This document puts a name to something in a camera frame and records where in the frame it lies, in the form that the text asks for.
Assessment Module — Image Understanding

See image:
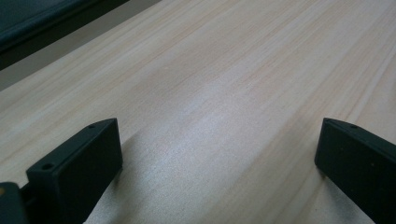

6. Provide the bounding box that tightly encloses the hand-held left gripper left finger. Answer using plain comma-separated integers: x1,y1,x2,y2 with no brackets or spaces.
25,117,124,224

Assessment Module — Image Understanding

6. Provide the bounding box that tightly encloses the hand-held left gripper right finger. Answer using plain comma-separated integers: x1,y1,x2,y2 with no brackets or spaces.
313,117,396,224

